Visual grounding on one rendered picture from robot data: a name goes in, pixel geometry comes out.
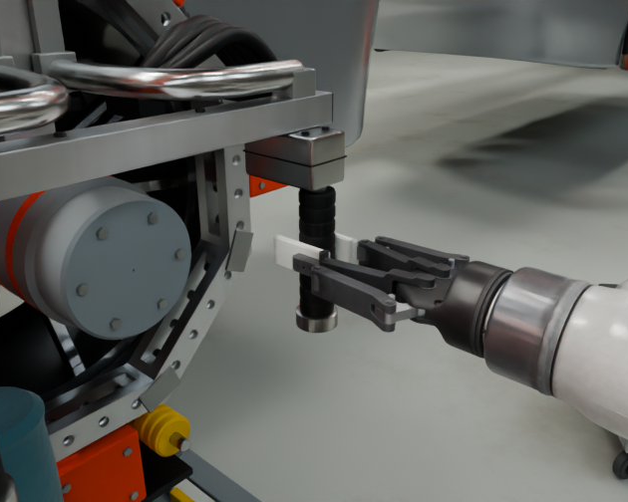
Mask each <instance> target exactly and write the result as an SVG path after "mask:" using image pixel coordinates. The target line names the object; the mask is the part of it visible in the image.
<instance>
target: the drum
mask: <svg viewBox="0 0 628 502"><path fill-rule="evenodd" d="M190 261H191V246H190V240H189V236H188V232H187V230H186V227H185V225H184V223H183V221H182V220H181V218H180V217H179V215H178V214H177V213H176V212H175V211H174V210H173V209H172V208H171V207H170V206H168V205H167V204H165V203H164V202H162V201H159V200H157V199H154V198H152V197H149V196H148V195H147V194H146V193H145V192H144V191H143V190H141V189H140V188H138V187H137V186H135V185H133V184H131V183H129V182H126V181H123V180H120V179H117V178H115V177H113V176H110V175H107V176H103V177H99V178H95V179H90V180H86V181H82V182H78V183H73V184H69V185H65V186H61V187H56V188H52V189H48V190H44V191H39V192H35V193H31V194H27V195H22V196H18V197H14V198H10V199H5V200H1V201H0V285H1V286H3V287H4V288H5V289H6V290H8V291H9V292H11V293H12V294H14V295H16V296H17V297H19V298H21V299H22V300H24V301H25V302H27V303H28V304H29V305H30V306H32V307H33V308H35V309H36V310H38V311H39V312H41V313H43V314H44V315H46V316H47V317H49V318H50V319H52V320H54V321H56V322H58V323H59V324H62V325H65V326H68V327H73V328H79V329H81V330H82V331H84V332H85V333H87V334H89V335H91V336H93V337H96V338H99V339H104V340H122V339H126V338H131V337H133V336H136V335H139V334H141V333H143V332H144V331H146V330H148V329H150V328H151V327H152V326H154V325H155V324H156V323H158V322H159V321H160V320H161V319H162V318H163V317H164V316H165V315H166V314H167V313H168V312H169V311H170V309H171V308H172V307H173V306H174V304H175V303H176V301H177V300H178V298H179V296H180V294H181V292H182V290H183V288H184V286H185V283H186V280H187V277H188V274H189V268H190Z"/></svg>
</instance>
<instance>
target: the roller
mask: <svg viewBox="0 0 628 502"><path fill-rule="evenodd" d="M128 424H129V425H130V426H131V427H132V428H134V429H135V430H136V431H137V432H138V436H139V440H140V441H141V442H143V443H144V444H145V445H147V446H148V447H149V448H150V449H152V450H153V451H154V452H156V453H157V454H158V455H159V456H162V457H168V456H171V455H174V454H175V453H177V452H178V451H179V450H180V451H182V452H184V451H187V450H188V449H189V447H190V441H189V440H188V436H189V433H190V424H189V421H188V420H187V419H186V418H185V417H183V416H182V415H180V414H179V413H178V412H176V411H175V410H173V409H172V408H170V407H169V406H167V405H165V404H164V403H162V404H160V405H159V406H157V407H156V408H155V409H154V411H153V412H151V413H149V412H146V413H144V414H142V415H141V416H139V417H137V418H135V419H133V420H132V421H130V422H128Z"/></svg>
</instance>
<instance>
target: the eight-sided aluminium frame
mask: <svg viewBox="0 0 628 502"><path fill-rule="evenodd" d="M95 1H96V2H97V3H98V4H99V5H100V6H101V7H102V8H103V9H104V10H105V11H106V12H107V13H108V14H109V15H110V16H111V17H112V18H113V19H114V20H115V21H116V22H117V23H118V25H119V26H120V27H121V28H122V29H123V30H124V31H125V32H126V33H127V34H128V35H129V36H130V37H131V38H132V39H133V40H134V41H135V42H136V43H137V44H138V45H139V46H140V47H141V48H142V49H143V50H144V51H145V52H146V53H148V52H149V50H150V49H151V47H152V46H153V45H154V43H155V42H156V41H157V39H158V38H159V37H160V36H161V35H162V34H163V33H164V32H165V31H166V30H167V29H168V28H169V27H171V26H172V25H174V24H176V23H179V22H182V21H185V20H186V19H187V18H186V17H185V16H184V15H183V13H182V12H181V11H180V10H179V9H178V8H177V6H176V5H175V4H174V3H173V2H172V0H95ZM230 103H236V102H234V101H228V100H225V99H223V100H212V101H197V102H190V104H191V109H192V110H195V109H197V108H207V107H213V106H219V105H225V104H230ZM244 149H245V145H244V143H243V144H239V145H235V146H231V147H226V148H222V149H218V150H214V151H209V152H205V153H201V154H197V155H196V156H195V168H196V181H197V194H198V207H199V220H200V233H201V236H200V240H199V243H198V245H197V246H196V248H195V250H194V251H193V253H192V255H191V261H190V268H189V274H188V277H187V280H186V283H185V286H184V288H183V290H182V292H181V294H180V296H179V298H178V300H177V301H176V303H175V304H174V306H173V307H172V308H171V309H170V311H169V312H168V313H167V314H166V315H165V316H164V317H163V318H162V319H161V320H160V321H159V322H158V323H156V324H155V325H154V326H152V327H151V328H150V329H148V330H147V331H146V333H145V335H144V336H143V338H142V340H141V341H140V343H139V345H138V346H137V348H136V350H135V352H134V353H133V355H132V357H131V358H130V360H129V361H128V362H127V363H126V364H124V365H123V366H121V367H119V368H117V369H115V370H113V371H111V372H109V373H106V374H104V375H102V376H99V377H97V378H95V379H93V380H91V381H89V382H87V383H85V384H83V385H80V386H78V387H76V388H74V389H72V390H70V391H68V392H66V393H64V394H62V395H60V396H58V397H56V398H53V399H51V400H49V401H47V402H45V403H44V405H45V415H44V419H45V422H46V426H47V430H48V433H49V437H50V441H51V445H52V448H53V452H54V456H55V460H56V462H58V461H60V460H62V459H64V458H65V457H67V456H69V455H71V454H73V453H74V452H76V451H78V450H80V449H82V448H83V447H85V446H87V445H89V444H90V443H92V442H94V441H96V440H98V439H99V438H101V437H103V436H105V435H107V434H108V433H110V432H112V431H114V430H116V429H117V428H119V427H121V426H123V425H125V424H126V423H128V422H130V421H132V420H133V419H135V418H137V417H139V416H141V415H142V414H144V413H146V412H149V413H151V412H153V411H154V409H155V408H156V407H157V406H159V405H160V404H162V403H164V402H166V401H167V400H168V399H169V397H170V395H171V394H172V392H173V390H174V389H175V388H176V387H177V386H178V385H179V384H180V383H181V380H180V378H181V376H182V374H183V373H184V371H185V369H186V367H187V366H188V364H189V362H190V360H191V359H192V357H193V355H194V353H195V352H196V350H197V348H198V346H199V345H200V343H201V341H202V339H203V338H204V336H205V334H206V332H207V331H208V329H209V327H210V325H211V324H212V322H213V320H214V318H215V316H216V315H217V313H218V311H219V309H220V308H221V306H222V304H223V302H224V301H225V299H226V297H227V295H228V294H229V292H230V290H231V288H232V287H233V285H234V283H235V281H236V280H237V278H238V276H239V274H240V273H241V272H244V270H245V266H246V262H247V260H248V259H249V257H250V255H251V252H252V238H253V234H254V233H253V232H251V219H250V195H249V174H247V173H246V167H245V151H243V150H244Z"/></svg>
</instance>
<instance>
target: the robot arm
mask: <svg viewBox="0 0 628 502"><path fill-rule="evenodd" d="M334 246H335V258H334V259H331V258H330V252H329V250H323V249H320V248H317V247H314V246H311V245H308V244H305V243H302V242H299V241H296V240H293V239H290V238H287V237H284V236H281V235H278V234H277V235H274V236H273V253H274V263H275V264H278V265H281V266H283V267H286V268H289V269H291V270H294V271H296V272H299V273H301V274H304V275H307V276H309V277H311V293H312V294H313V295H316V296H318V297H320V298H322V299H324V300H326V301H329V302H331V303H333V304H335V305H337V306H339V307H342V308H344V309H346V310H348V311H350V312H352V313H355V314H357V315H359V316H361V317H363V318H365V319H368V320H370V321H372V322H373V323H374V324H375V325H376V326H377V327H378V328H379V329H380V330H382V331H383V332H386V333H391V332H394V331H395V328H396V322H399V321H403V320H408V319H410V320H411V321H413V322H415V323H419V324H425V325H431V326H435V327H436V328H437V329H438V330H439V332H440V333H441V335H442V337H443V339H444V341H445V342H446V343H447V344H448V345H450V346H452V347H454V348H457V349H459V350H462V351H464V352H467V353H469V354H472V355H474V356H477V357H479V358H482V359H484V360H485V363H486V365H487V367H488V368H489V369H490V370H491V371H492V372H493V373H495V374H498V375H500V376H503V377H506V378H509V379H511V380H514V381H516V382H519V383H521V384H523V385H526V386H528V387H531V388H533V389H536V390H538V391H539V392H540V393H542V394H544V395H547V396H553V397H555V398H557V399H559V400H561V401H563V402H565V403H567V404H569V405H570V406H572V407H573V408H575V409H577V410H578V411H579V412H581V413H582V414H583V415H584V416H586V417H587V418H588V419H589V420H591V421H592V422H593V423H595V424H597V425H599V426H601V427H603V428H605V429H607V430H609V431H611V432H613V433H615V434H617V435H619V436H621V437H623V438H626V439H628V280H626V281H623V282H621V283H620V284H619V285H618V286H617V287H616V288H615V289H614V288H607V287H602V286H598V285H593V284H590V283H589V282H587V281H583V280H575V279H572V278H568V277H565V276H561V275H558V274H554V273H551V272H547V271H544V270H540V269H537V268H533V267H522V268H519V269H518V270H516V271H515V272H513V271H511V270H508V269H505V268H501V267H498V266H495V265H491V264H488V263H485V262H481V261H471V262H470V256H467V255H462V254H453V253H446V252H442V251H438V250H434V249H431V248H427V247H423V246H419V245H416V244H412V243H408V242H404V241H400V240H397V239H393V238H389V237H385V236H377V237H375V241H374V242H373V241H371V240H368V239H362V240H360V241H357V239H354V238H351V237H348V236H345V235H342V234H339V233H335V244H334ZM387 247H389V248H387ZM357 260H359V261H358V265H357Z"/></svg>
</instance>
